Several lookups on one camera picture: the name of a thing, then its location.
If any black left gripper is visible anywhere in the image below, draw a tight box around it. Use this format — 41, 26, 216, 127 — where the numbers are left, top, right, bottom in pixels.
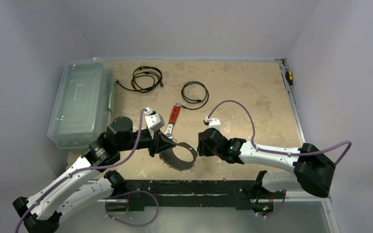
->
118, 127, 176, 157

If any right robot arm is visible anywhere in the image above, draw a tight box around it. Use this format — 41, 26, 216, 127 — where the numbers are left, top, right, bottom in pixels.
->
197, 128, 336, 198

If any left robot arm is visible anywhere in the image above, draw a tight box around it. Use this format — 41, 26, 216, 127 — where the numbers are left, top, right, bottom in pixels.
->
13, 112, 175, 233

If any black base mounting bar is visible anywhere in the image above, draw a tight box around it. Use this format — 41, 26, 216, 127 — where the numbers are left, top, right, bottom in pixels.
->
122, 179, 285, 213

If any clear plastic storage box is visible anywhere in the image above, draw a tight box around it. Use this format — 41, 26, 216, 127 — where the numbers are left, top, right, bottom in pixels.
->
47, 60, 115, 150

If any yellow black screwdriver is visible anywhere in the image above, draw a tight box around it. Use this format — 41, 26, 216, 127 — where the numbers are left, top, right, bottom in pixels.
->
285, 70, 293, 88

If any red handled adjustable wrench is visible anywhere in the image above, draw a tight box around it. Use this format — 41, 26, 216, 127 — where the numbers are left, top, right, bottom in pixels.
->
165, 102, 182, 139

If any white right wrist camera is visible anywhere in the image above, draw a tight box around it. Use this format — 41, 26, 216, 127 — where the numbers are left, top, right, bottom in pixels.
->
203, 117, 221, 131

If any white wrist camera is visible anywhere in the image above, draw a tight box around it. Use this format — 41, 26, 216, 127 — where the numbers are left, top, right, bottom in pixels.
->
145, 107, 165, 132
203, 117, 221, 131

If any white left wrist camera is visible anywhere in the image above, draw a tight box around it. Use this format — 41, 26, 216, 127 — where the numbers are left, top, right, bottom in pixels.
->
145, 107, 165, 132

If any small coiled black cable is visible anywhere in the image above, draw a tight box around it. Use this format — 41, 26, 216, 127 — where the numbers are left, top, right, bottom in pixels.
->
181, 81, 210, 111

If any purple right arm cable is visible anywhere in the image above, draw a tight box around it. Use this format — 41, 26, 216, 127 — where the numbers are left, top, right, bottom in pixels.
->
206, 100, 352, 166

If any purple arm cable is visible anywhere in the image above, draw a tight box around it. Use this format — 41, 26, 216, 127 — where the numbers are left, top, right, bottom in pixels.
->
206, 100, 352, 166
14, 108, 149, 233

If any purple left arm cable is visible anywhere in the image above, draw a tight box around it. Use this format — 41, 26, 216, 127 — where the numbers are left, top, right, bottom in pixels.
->
14, 108, 149, 233

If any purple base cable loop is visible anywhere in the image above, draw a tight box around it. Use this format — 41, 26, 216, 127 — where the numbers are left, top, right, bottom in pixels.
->
104, 188, 160, 227

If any large coiled black cable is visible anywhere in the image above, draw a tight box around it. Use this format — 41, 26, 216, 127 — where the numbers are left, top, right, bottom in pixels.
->
115, 66, 165, 94

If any aluminium frame rail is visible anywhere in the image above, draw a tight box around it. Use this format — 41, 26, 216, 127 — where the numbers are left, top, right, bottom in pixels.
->
275, 59, 339, 233

